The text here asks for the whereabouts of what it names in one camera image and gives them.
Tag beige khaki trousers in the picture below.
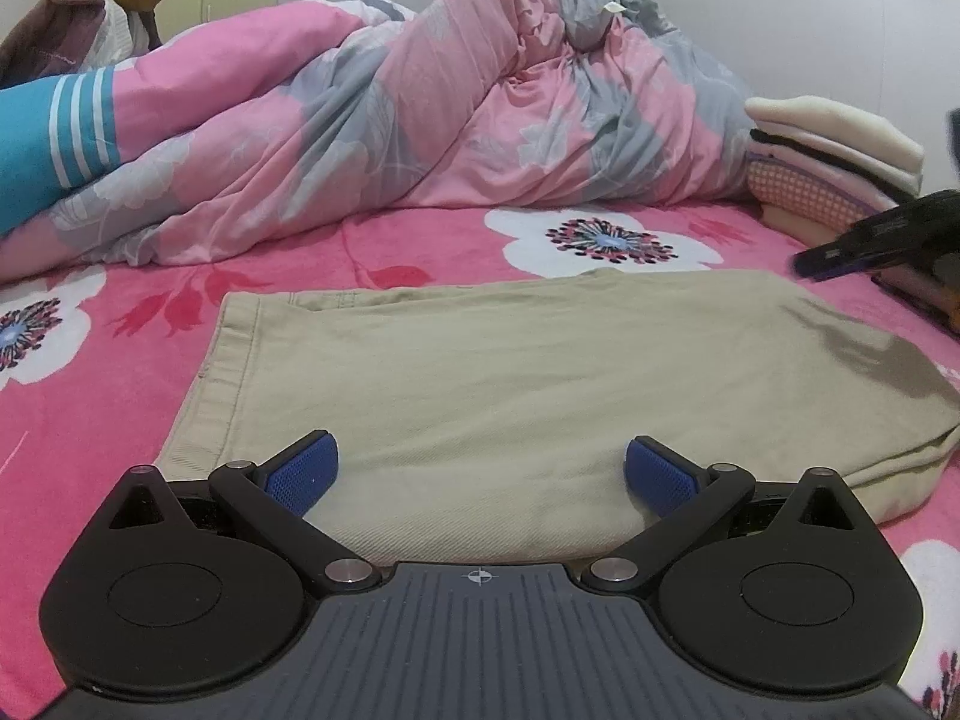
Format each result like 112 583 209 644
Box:
158 270 958 566

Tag stack of folded clothes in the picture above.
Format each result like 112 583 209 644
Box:
742 94 960 335

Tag child in maroon jacket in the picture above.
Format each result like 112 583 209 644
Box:
2 0 163 88

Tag pink grey floral duvet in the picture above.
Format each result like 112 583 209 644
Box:
2 0 750 281

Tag blue pink striped pillow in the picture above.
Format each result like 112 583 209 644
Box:
2 0 364 234

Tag pink floral fleece bedsheet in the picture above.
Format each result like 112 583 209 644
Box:
2 202 958 718

